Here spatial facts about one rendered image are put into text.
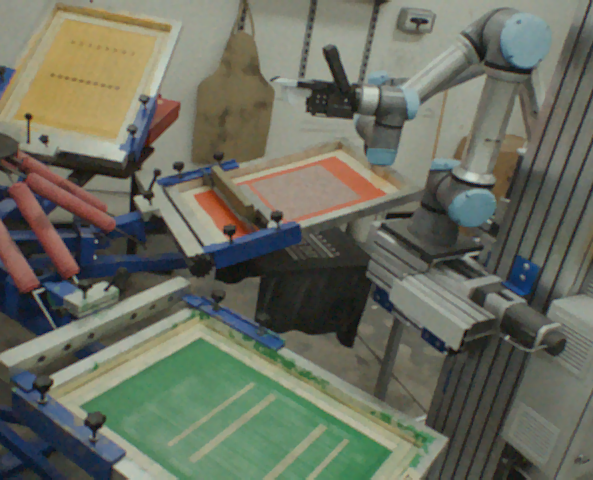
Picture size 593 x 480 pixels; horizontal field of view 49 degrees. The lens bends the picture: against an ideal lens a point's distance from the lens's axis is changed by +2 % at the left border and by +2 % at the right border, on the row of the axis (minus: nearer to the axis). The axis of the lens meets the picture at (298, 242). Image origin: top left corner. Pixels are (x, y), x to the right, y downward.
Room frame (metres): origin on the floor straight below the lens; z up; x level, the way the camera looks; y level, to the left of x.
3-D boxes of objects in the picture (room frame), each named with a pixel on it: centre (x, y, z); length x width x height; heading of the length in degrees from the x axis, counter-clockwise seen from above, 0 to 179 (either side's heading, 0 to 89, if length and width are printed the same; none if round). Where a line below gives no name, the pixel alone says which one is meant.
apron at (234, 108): (4.18, 0.57, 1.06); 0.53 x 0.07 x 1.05; 120
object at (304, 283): (2.09, -0.08, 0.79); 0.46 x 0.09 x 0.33; 120
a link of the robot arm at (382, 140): (1.62, -0.16, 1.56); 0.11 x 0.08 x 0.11; 14
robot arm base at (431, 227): (1.80, -0.39, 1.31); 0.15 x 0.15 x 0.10
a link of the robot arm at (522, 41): (1.67, -0.42, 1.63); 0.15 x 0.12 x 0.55; 14
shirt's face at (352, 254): (2.25, 0.01, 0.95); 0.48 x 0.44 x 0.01; 120
